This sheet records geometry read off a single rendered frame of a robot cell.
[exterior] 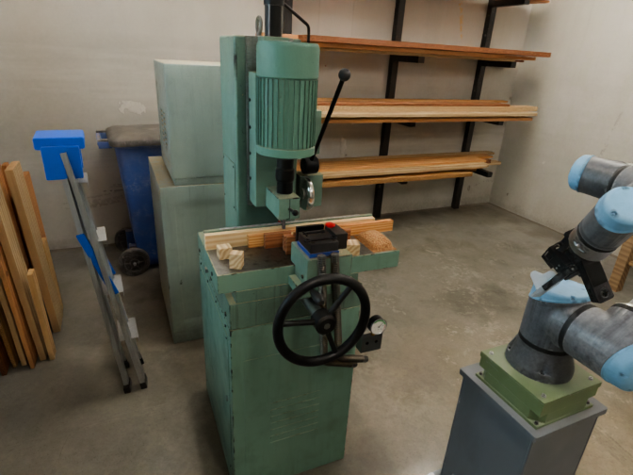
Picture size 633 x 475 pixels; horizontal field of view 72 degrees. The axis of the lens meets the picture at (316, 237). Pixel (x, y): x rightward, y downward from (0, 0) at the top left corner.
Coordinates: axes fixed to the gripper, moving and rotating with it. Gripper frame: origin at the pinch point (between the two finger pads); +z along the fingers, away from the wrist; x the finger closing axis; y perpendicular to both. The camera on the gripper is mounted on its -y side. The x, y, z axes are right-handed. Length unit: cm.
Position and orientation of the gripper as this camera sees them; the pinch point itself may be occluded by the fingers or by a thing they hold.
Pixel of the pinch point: (556, 287)
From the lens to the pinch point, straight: 133.0
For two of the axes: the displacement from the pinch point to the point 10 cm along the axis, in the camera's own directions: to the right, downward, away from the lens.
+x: -9.1, 3.8, -1.7
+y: -4.1, -7.8, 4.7
